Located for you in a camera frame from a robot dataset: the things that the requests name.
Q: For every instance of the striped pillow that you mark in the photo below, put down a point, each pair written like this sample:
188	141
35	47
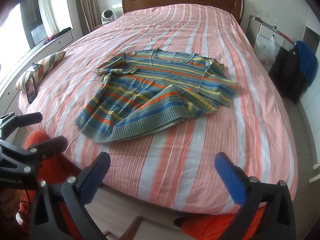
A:
47	64

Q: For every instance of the pink striped bed cover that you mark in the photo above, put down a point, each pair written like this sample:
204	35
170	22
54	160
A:
174	168

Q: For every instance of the orange sleeved right forearm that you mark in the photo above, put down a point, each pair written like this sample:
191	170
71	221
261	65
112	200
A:
207	226

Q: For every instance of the striped knit sweater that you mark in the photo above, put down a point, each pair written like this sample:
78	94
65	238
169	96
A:
146	91

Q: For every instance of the black smartphone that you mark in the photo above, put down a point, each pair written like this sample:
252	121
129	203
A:
30	90

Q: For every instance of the white desk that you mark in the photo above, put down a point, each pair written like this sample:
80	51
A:
268	31

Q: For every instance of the blue garment on chair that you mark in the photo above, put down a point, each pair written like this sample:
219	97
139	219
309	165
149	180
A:
308	63

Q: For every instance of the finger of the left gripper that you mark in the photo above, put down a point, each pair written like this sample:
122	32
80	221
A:
11	121
45	146

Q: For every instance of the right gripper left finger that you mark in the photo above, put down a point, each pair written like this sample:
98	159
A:
46	220

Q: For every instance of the beige curtain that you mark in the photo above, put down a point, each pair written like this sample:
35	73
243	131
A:
91	11

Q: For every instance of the small white fan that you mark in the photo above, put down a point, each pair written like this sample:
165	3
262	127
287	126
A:
107	16

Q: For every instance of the left hand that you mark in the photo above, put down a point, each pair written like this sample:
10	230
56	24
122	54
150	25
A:
10	202

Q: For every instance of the black chair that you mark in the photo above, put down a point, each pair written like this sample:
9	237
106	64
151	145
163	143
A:
285	75

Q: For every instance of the white wall socket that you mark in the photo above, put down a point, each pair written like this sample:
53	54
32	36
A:
262	12

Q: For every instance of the white plastic bag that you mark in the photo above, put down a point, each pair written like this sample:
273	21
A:
265	51

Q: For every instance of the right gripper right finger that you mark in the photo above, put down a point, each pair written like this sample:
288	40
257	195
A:
278	220

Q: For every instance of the plastic water bottle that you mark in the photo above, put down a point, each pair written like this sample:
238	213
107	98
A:
275	25

